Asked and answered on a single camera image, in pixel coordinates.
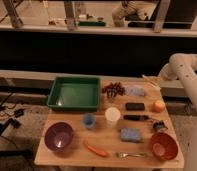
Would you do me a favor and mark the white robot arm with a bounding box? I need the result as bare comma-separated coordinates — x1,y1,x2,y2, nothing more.
159,53,197,171

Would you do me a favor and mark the green plastic tray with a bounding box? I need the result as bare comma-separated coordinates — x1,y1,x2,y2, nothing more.
47,77,100,111

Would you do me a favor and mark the white plastic cup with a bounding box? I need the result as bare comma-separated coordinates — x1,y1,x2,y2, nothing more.
105,107,121,126

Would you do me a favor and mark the blue plastic cup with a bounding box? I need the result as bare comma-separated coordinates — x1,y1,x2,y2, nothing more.
83,113,96,129

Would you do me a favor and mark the black rectangular block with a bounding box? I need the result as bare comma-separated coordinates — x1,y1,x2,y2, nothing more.
125,103,145,111

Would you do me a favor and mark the clear plastic bag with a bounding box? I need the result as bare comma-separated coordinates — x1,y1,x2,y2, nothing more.
125,86,146,97

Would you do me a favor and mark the black marker pen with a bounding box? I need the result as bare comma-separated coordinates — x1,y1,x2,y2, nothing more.
123,115,150,121

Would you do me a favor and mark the blue sponge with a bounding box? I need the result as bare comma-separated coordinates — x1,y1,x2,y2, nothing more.
120,128,142,142

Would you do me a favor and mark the orange fruit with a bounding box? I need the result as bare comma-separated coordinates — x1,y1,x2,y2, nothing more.
152,100,166,113

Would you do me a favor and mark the purple bowl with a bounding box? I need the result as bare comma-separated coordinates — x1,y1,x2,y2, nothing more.
44,122,74,152

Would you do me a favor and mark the green box on shelf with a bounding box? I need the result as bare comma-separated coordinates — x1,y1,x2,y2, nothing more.
78,21,106,27

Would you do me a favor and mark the silver fork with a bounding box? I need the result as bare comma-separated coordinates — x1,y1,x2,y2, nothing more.
116,152,147,158

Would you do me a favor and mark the small black clip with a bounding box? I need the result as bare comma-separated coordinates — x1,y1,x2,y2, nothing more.
153,121,167,132

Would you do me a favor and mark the orange bowl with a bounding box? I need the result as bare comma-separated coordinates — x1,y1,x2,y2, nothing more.
149,132,178,161

